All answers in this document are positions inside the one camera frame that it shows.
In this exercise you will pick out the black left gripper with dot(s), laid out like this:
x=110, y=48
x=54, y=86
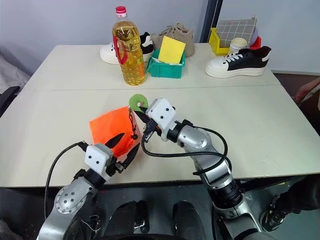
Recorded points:
x=115, y=167

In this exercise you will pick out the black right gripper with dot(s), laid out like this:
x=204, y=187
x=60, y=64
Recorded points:
x=151, y=132

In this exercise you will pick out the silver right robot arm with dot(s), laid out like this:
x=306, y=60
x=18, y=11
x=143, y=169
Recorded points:
x=215, y=170

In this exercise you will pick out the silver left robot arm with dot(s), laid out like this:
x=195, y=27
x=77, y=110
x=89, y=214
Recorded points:
x=70, y=202

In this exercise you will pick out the green plastic bin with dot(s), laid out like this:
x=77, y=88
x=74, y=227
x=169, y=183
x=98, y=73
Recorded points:
x=166, y=68

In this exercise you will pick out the cooking oil bottle red cap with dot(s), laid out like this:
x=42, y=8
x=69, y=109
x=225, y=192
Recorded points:
x=128, y=50

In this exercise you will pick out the yellow sponge cloth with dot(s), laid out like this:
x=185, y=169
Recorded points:
x=172, y=50

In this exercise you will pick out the dark rounded shape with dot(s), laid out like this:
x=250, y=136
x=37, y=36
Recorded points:
x=125, y=220
x=186, y=220

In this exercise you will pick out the beige lace-up shoe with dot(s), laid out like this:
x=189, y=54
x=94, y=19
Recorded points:
x=177, y=35

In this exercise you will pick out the yellow plastic bin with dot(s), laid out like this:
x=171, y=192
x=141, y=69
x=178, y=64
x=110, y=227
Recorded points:
x=217, y=43

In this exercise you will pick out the white black platform sneaker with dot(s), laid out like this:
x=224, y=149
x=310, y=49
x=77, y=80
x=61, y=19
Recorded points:
x=237, y=65

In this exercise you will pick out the white paper cup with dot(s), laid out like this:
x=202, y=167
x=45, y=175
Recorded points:
x=238, y=45

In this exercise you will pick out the grey checked cloth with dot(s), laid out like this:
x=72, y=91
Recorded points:
x=236, y=28

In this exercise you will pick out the black chair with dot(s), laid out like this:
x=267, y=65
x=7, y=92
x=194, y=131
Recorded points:
x=7, y=97

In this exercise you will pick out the red plastic bin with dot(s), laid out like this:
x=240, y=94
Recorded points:
x=256, y=44

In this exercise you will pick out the grey fabric cover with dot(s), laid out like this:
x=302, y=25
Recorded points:
x=11, y=72

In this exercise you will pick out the bystander bare hand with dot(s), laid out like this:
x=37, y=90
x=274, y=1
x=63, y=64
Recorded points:
x=307, y=90

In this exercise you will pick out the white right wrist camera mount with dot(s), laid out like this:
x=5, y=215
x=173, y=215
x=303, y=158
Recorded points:
x=162, y=113

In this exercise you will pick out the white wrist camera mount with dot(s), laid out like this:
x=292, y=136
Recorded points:
x=162, y=113
x=97, y=158

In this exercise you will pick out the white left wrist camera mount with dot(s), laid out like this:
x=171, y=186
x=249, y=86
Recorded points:
x=97, y=158

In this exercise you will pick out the dark vertical post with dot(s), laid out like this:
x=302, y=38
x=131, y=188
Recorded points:
x=212, y=15

